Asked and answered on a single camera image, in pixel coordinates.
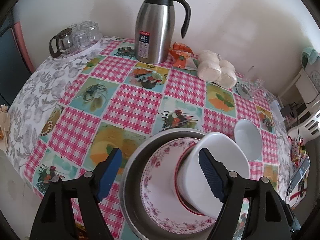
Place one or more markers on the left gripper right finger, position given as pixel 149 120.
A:
pixel 266 218

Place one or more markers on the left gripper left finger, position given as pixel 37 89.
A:
pixel 55 218

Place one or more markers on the white square bowl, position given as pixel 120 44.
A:
pixel 191 181

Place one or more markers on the light blue floral bowl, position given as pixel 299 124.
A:
pixel 248 138

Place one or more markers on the red rimmed white bowl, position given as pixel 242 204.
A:
pixel 175 187

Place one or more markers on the stainless steel round pan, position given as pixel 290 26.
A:
pixel 131 204

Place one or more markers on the floral pink rimmed plate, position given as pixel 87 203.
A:
pixel 158 193

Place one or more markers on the smartphone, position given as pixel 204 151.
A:
pixel 299 173

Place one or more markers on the colourful snack tube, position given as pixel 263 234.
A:
pixel 296 151

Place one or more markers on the pink checkered fruit tablecloth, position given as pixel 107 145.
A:
pixel 70 114

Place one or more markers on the black power adapter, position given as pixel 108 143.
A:
pixel 288 110

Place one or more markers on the white power strip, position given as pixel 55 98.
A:
pixel 275 109

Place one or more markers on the crumpled beige paper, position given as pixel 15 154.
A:
pixel 5 126

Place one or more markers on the white shelf unit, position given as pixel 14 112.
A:
pixel 303 93

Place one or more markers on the clear glass mug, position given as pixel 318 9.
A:
pixel 251 90

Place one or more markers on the bag of white buns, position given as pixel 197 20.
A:
pixel 213 69

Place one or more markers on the small glass teapot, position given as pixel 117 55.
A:
pixel 63 42

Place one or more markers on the orange snack packet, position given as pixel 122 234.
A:
pixel 183 56

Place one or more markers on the tray of glass cups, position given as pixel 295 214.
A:
pixel 85 36

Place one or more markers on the stainless steel thermos jug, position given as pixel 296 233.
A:
pixel 154 29

